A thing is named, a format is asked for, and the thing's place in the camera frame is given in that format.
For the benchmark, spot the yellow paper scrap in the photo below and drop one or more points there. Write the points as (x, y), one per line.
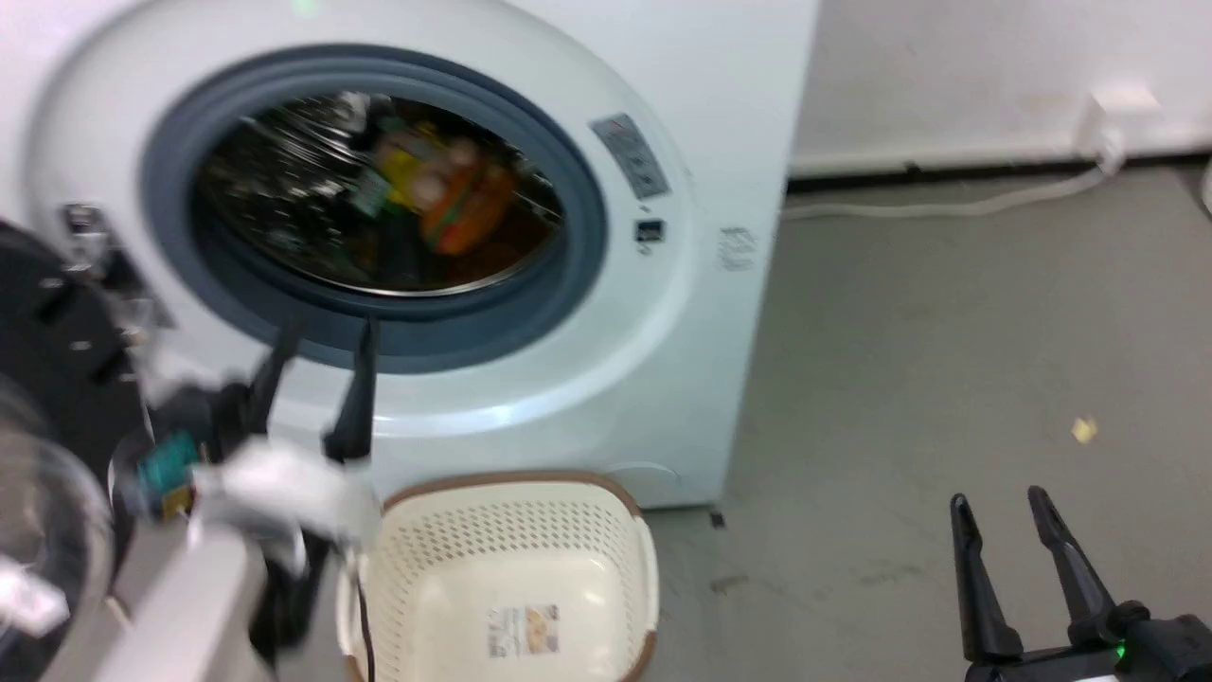
(1085, 430)

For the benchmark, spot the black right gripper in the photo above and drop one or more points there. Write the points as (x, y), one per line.
(1117, 654)

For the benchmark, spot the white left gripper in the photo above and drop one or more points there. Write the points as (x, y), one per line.
(275, 483)

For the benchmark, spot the colourful laundry in drum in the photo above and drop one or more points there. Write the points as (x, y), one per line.
(466, 206)

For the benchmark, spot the white front-load washing machine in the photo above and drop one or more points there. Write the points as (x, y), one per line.
(663, 313)

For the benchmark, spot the white wall power adapter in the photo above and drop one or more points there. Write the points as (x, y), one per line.
(1117, 114)

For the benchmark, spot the cream perforated laundry basket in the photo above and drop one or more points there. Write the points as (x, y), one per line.
(511, 578)

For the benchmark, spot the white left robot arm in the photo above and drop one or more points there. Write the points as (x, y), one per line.
(180, 616)

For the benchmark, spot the black round washing machine door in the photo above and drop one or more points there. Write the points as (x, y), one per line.
(57, 398)

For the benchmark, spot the yellow green plush toy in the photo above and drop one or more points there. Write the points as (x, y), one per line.
(398, 175)

